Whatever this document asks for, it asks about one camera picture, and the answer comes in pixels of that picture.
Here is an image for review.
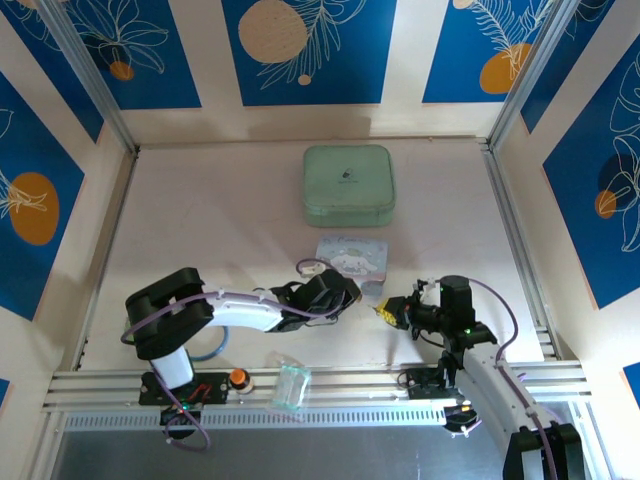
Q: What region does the cartoon dog tin box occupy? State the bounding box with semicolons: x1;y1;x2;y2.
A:
315;234;391;297

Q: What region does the clear plastic container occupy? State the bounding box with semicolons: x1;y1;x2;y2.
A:
267;349;312;412

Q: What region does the green square zip case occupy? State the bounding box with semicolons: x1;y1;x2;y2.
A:
301;144;397;229

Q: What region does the black right controller box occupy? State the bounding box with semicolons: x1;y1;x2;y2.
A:
443;403;487;435

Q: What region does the black controller box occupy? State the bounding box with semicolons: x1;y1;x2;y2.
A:
159;405;204;427
443;403;487;435

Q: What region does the blue stethoscope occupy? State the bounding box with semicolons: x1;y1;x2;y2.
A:
192;286;267;362

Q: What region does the orange button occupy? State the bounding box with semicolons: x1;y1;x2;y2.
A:
228;368;254;394

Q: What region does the black left controller box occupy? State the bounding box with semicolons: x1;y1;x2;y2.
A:
159;405;204;427

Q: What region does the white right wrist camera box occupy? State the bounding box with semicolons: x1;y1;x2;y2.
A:
413;277;441;299

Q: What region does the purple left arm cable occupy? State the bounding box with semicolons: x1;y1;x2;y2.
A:
122;257;347;452

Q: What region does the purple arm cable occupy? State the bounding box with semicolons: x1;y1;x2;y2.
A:
122;257;347;452
434;278;566;480

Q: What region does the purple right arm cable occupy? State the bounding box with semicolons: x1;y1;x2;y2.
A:
434;278;566;480

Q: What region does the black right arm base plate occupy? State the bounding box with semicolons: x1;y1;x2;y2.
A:
407;367;464;401

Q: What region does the aluminium frame rail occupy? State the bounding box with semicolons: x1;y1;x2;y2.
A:
42;367;594;414

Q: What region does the slotted grey cable duct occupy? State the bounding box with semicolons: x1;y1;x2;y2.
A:
64;409;446;432

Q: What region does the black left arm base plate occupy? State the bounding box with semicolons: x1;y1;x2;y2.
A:
138;370;231;406

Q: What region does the blue floral wall panel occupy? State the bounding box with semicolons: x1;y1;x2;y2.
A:
222;0;399;107
422;0;557;105
64;0;203;111

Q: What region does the aluminium corner post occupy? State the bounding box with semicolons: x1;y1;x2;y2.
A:
37;0;140;154
487;0;581;151

